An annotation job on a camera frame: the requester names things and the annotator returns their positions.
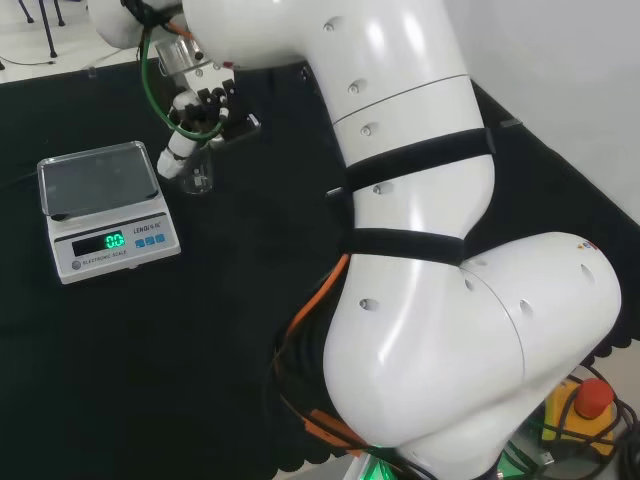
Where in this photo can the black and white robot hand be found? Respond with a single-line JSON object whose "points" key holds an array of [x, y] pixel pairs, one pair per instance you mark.
{"points": [[200, 102]]}

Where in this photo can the yellow red stop button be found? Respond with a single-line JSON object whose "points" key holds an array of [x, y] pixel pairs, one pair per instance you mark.
{"points": [[585, 415]]}

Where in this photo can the white electronic balance steel pan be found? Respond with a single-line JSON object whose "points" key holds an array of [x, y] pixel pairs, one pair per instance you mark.
{"points": [[107, 215]]}

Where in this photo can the small clear glass beaker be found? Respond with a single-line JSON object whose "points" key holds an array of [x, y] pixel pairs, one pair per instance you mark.
{"points": [[197, 172]]}

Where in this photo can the black bench cloth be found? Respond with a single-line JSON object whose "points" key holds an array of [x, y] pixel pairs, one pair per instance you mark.
{"points": [[150, 350]]}

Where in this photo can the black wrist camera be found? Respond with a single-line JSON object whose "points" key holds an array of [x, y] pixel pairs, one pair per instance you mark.
{"points": [[242, 131]]}

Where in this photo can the small clear cloth clip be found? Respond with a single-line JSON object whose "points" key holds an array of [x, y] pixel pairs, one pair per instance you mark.
{"points": [[91, 72], [510, 122], [305, 74]]}

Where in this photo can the black tripod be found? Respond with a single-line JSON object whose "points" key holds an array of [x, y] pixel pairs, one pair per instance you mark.
{"points": [[47, 25]]}

